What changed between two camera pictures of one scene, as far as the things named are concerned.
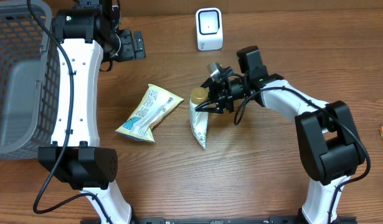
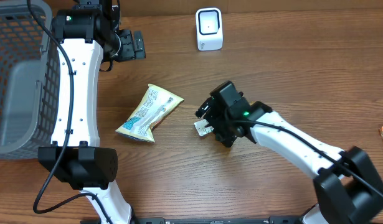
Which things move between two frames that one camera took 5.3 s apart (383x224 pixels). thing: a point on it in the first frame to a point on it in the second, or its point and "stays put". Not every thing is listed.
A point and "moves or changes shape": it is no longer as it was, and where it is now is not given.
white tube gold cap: (199, 119) moves or changes shape
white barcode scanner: (209, 28) stays put
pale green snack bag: (156, 103) stays put
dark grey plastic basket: (25, 81) stays put
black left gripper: (129, 52) stays put
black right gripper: (218, 95) to (226, 137)
